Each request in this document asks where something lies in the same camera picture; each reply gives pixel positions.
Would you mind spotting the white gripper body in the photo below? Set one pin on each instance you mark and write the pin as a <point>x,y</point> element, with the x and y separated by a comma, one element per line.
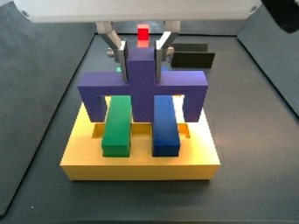
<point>83,11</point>

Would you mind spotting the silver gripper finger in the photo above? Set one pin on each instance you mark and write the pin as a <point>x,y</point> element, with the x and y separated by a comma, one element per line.
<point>163,43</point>
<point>118,46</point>

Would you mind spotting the purple three-legged block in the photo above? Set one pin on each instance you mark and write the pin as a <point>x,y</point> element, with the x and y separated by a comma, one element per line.
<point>143,87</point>

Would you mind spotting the yellow slotted board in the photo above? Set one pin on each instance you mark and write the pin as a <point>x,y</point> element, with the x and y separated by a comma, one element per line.
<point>84,163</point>

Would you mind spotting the red stepped block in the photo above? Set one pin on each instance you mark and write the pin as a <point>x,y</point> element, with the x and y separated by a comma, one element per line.
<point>143,35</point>

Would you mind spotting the blue bar block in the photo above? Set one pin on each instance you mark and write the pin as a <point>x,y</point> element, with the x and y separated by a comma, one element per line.
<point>164,128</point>

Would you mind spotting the green bar block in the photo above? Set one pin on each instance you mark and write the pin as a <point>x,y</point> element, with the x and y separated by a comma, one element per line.
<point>116,139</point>

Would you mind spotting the black angled bracket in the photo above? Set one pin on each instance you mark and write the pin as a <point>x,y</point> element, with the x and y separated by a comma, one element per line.
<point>191,56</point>

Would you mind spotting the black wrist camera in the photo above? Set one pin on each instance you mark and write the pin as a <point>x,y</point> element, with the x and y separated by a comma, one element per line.
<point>284,13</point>

